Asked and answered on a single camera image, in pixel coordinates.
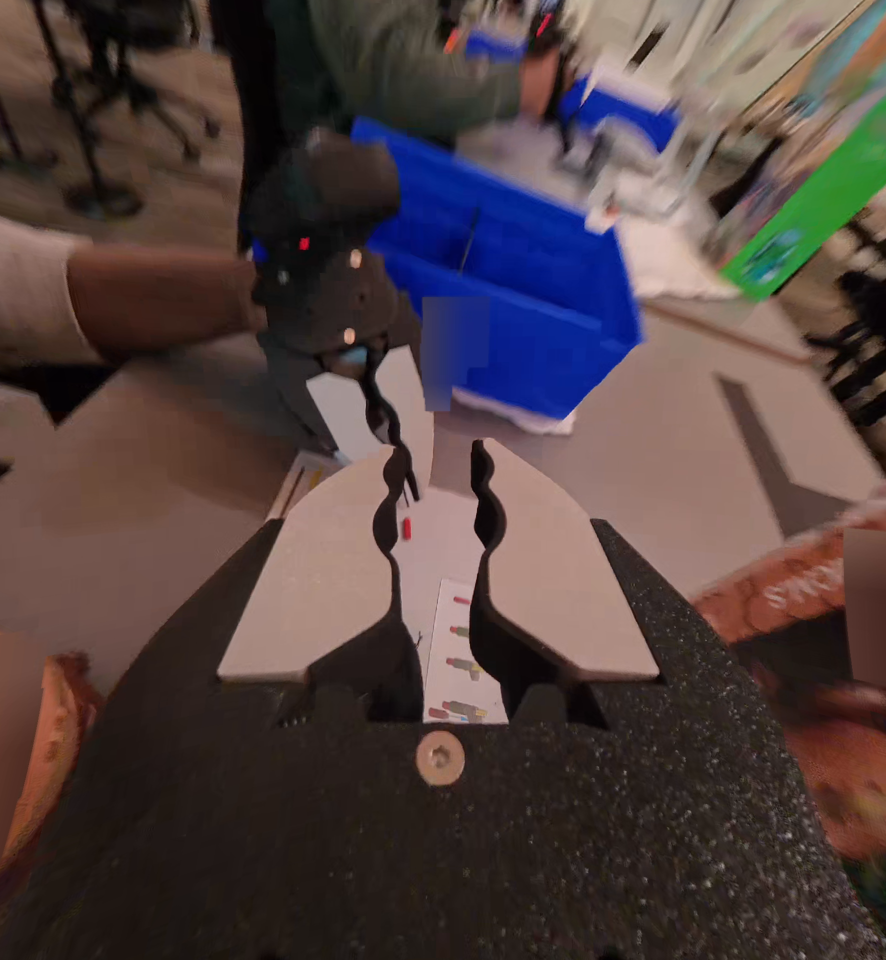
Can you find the peach brick flowerpot model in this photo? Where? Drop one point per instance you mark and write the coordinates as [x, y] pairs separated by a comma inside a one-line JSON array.
[[68, 720]]

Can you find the grey desk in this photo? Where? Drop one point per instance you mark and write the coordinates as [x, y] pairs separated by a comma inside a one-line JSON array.
[[638, 465]]

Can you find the open instruction booklet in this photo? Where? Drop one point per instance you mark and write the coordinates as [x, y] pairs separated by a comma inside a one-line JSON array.
[[443, 540]]

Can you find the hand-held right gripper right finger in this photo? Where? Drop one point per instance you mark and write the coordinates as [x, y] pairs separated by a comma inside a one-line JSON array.
[[563, 592]]

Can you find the orange floral toy box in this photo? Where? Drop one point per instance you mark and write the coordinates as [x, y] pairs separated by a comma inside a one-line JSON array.
[[780, 592]]

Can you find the black tripod stand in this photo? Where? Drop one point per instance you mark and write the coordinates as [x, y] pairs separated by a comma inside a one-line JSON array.
[[90, 172]]

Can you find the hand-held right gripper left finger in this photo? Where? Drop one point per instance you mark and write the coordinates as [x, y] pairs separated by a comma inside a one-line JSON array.
[[315, 585]]

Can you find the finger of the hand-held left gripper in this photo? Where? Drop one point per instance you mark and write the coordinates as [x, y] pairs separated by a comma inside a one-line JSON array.
[[413, 405], [342, 416]]

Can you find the person's left forearm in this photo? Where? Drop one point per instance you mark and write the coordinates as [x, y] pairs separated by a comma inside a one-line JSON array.
[[158, 300]]

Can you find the green toy box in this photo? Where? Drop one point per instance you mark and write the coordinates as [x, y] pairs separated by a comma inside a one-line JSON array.
[[825, 202]]

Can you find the large blue plastic bin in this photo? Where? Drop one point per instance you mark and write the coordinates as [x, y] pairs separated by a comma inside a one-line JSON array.
[[533, 247]]

